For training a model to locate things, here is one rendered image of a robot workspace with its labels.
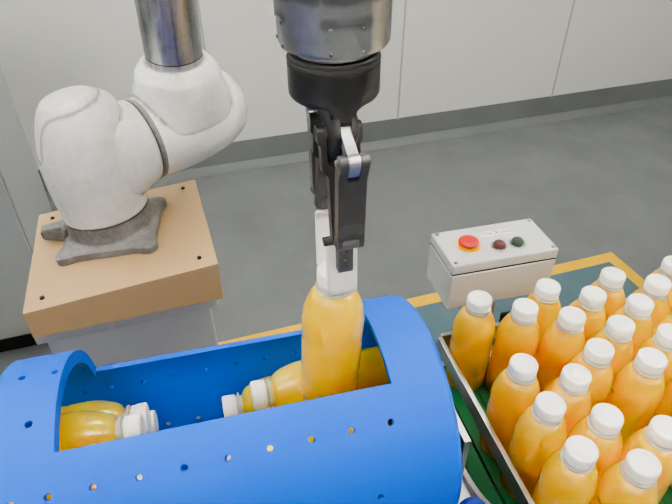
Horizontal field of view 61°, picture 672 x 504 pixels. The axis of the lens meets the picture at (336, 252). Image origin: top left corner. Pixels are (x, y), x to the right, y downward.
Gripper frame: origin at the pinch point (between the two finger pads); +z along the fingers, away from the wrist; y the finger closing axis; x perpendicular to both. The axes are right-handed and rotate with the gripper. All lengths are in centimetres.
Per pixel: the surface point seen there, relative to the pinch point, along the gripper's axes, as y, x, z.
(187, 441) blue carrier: 7.9, -17.3, 14.3
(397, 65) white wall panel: -279, 109, 89
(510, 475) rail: 7.0, 23.0, 38.9
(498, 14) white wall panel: -284, 173, 66
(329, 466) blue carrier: 11.8, -3.9, 18.1
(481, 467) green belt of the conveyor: 1, 23, 46
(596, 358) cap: -0.7, 38.3, 27.5
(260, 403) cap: -3.1, -9.4, 24.9
